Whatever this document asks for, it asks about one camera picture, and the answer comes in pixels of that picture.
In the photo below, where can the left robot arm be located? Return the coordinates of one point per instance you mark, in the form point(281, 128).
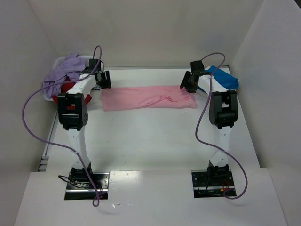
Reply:
point(73, 115)

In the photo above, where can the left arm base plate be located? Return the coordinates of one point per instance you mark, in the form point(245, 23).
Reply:
point(80, 188)

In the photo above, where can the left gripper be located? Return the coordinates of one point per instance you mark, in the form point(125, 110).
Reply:
point(105, 77)

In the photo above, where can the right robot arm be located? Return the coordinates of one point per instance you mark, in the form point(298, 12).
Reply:
point(223, 110)

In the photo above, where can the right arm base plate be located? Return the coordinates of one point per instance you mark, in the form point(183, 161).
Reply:
point(212, 188)

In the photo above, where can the pink t shirt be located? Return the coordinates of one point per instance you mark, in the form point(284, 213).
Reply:
point(162, 96)

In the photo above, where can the red t shirt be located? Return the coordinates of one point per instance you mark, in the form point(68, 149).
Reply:
point(65, 88)

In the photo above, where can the blue folded t shirt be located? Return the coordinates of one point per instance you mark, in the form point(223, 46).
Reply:
point(225, 79)

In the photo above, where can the purple t shirt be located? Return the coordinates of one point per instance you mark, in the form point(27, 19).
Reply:
point(70, 68)

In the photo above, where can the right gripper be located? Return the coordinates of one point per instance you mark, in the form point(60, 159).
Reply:
point(190, 80)

